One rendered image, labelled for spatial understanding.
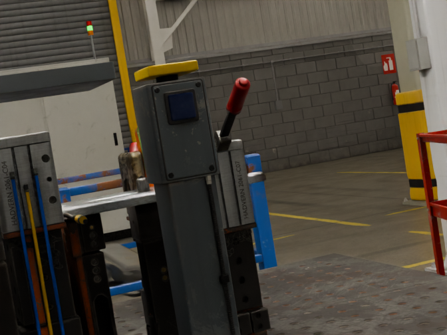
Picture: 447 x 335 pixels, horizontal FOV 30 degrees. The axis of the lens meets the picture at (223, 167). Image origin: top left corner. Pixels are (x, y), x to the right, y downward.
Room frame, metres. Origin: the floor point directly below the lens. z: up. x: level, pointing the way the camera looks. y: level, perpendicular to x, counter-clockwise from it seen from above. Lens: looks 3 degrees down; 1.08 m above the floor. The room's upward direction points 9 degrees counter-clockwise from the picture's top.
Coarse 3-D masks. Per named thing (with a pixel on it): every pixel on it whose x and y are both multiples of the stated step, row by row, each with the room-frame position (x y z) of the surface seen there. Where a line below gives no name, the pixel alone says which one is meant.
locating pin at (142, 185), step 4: (140, 176) 1.29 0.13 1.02; (136, 180) 1.29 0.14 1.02; (140, 180) 1.28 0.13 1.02; (144, 180) 1.28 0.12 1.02; (136, 184) 1.29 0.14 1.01; (140, 184) 1.28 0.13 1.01; (144, 184) 1.28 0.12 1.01; (148, 184) 1.29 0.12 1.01; (140, 188) 1.28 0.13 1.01; (144, 188) 1.28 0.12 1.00; (148, 188) 1.28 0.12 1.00
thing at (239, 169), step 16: (240, 144) 1.13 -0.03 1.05; (224, 160) 1.12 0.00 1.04; (240, 160) 1.12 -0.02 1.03; (224, 176) 1.11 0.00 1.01; (240, 176) 1.12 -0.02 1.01; (224, 192) 1.11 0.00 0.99; (240, 192) 1.12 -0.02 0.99; (224, 208) 1.12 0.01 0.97; (240, 208) 1.12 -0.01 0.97; (224, 224) 1.11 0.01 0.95; (240, 224) 1.12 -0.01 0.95; (256, 224) 1.13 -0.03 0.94; (240, 240) 1.13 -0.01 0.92; (240, 256) 1.13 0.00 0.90; (240, 272) 1.12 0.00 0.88; (256, 272) 1.13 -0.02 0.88; (240, 288) 1.12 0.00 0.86; (256, 288) 1.13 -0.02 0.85; (240, 304) 1.12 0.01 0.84; (256, 304) 1.13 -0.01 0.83; (240, 320) 1.12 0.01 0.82; (256, 320) 1.12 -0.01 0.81
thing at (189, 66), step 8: (160, 64) 0.93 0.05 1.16; (168, 64) 0.93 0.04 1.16; (176, 64) 0.94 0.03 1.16; (184, 64) 0.94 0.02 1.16; (192, 64) 0.94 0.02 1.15; (136, 72) 0.97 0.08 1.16; (144, 72) 0.94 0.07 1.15; (152, 72) 0.93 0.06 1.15; (160, 72) 0.93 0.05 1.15; (168, 72) 0.93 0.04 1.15; (176, 72) 0.94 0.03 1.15; (184, 72) 0.95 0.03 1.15; (136, 80) 0.97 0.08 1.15; (144, 80) 0.98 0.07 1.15; (160, 80) 0.95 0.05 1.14; (168, 80) 0.95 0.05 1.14
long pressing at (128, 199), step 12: (252, 180) 1.25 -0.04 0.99; (264, 180) 1.27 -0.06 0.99; (120, 192) 1.35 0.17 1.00; (132, 192) 1.31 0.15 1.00; (144, 192) 1.26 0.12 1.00; (72, 204) 1.26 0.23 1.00; (84, 204) 1.17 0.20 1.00; (96, 204) 1.17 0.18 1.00; (108, 204) 1.17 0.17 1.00; (120, 204) 1.18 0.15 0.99; (132, 204) 1.19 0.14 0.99
